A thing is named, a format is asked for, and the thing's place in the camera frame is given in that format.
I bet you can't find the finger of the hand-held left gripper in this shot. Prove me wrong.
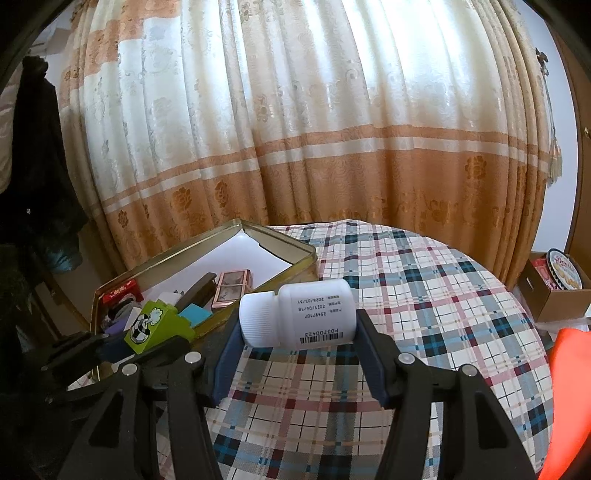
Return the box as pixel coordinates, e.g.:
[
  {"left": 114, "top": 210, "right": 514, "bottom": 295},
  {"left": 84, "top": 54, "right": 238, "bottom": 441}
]
[
  {"left": 130, "top": 335, "right": 194, "bottom": 371},
  {"left": 41, "top": 332, "right": 133, "bottom": 389}
]

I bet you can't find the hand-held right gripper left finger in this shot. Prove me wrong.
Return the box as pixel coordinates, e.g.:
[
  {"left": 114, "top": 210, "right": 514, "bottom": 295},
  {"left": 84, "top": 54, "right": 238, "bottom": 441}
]
[{"left": 55, "top": 318, "right": 243, "bottom": 480}]

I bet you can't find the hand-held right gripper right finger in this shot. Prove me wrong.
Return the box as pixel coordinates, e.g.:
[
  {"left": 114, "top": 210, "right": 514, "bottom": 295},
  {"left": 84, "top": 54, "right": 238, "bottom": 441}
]
[{"left": 353, "top": 309, "right": 539, "bottom": 480}]

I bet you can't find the green toy block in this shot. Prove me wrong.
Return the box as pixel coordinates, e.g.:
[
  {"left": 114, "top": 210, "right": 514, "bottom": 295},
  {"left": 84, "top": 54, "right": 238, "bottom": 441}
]
[{"left": 124, "top": 300, "right": 197, "bottom": 356}]

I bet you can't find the teal toy block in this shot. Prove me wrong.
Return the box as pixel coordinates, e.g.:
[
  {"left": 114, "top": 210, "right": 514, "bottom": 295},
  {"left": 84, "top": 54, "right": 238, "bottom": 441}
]
[{"left": 178, "top": 305, "right": 213, "bottom": 329}]

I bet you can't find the white red medicine box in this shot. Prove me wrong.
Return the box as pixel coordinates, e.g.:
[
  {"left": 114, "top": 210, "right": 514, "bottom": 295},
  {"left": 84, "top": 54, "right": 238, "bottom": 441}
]
[{"left": 100, "top": 279, "right": 141, "bottom": 305}]

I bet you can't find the small pink framed box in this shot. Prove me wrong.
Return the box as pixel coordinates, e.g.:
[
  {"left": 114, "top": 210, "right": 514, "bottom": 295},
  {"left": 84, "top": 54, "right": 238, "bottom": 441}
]
[{"left": 211, "top": 270, "right": 254, "bottom": 308}]

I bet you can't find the white pill bottle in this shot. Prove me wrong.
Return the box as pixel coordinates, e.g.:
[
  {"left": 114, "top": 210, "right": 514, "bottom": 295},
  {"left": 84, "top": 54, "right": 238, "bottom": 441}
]
[{"left": 239, "top": 278, "right": 358, "bottom": 350}]

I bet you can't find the golden rectangular tin box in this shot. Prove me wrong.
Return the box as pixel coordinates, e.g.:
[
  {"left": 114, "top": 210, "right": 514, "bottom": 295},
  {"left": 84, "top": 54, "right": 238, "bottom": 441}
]
[{"left": 90, "top": 219, "right": 318, "bottom": 384}]

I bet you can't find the plaid tablecloth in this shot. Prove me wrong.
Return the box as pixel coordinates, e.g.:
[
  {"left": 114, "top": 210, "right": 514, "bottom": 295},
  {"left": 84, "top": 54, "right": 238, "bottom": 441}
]
[{"left": 203, "top": 220, "right": 555, "bottom": 480}]

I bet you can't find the white paper lining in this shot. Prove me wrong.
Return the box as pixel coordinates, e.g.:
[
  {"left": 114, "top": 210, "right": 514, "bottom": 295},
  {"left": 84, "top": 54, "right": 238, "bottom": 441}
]
[{"left": 159, "top": 231, "right": 294, "bottom": 301}]

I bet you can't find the dark hanging coat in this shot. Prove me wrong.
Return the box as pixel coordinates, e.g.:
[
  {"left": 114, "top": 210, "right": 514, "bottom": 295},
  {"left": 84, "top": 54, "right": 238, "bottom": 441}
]
[{"left": 11, "top": 55, "right": 90, "bottom": 275}]

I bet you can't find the red packet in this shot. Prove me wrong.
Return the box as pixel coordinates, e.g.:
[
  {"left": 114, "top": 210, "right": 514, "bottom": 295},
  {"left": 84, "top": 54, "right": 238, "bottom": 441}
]
[{"left": 530, "top": 258, "right": 555, "bottom": 289}]

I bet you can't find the cardboard box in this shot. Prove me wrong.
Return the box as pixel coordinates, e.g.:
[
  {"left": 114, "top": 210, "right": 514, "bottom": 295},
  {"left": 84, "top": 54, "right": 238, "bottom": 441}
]
[{"left": 517, "top": 251, "right": 591, "bottom": 324}]

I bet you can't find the orange cloth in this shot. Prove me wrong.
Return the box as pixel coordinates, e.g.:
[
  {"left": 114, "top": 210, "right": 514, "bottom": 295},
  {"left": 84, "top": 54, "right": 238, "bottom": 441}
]
[{"left": 538, "top": 327, "right": 591, "bottom": 480}]

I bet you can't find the round cookie tin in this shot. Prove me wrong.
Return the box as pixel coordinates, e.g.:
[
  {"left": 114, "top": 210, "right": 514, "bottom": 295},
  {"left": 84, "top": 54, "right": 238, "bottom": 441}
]
[{"left": 545, "top": 248, "right": 583, "bottom": 291}]

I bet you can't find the brown wooden door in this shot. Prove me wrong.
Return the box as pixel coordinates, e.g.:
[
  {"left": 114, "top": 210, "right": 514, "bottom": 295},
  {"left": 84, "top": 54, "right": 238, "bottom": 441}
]
[{"left": 549, "top": 28, "right": 591, "bottom": 259}]

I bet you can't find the curtain tieback tassel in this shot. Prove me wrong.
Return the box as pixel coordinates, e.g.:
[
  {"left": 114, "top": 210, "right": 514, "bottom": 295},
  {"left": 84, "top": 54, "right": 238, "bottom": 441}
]
[{"left": 536, "top": 46, "right": 564, "bottom": 188}]

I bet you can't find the cream orange curtain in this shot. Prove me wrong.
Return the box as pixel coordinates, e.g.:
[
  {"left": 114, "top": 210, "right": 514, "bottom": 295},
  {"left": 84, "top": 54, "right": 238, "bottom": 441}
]
[{"left": 55, "top": 0, "right": 559, "bottom": 287}]

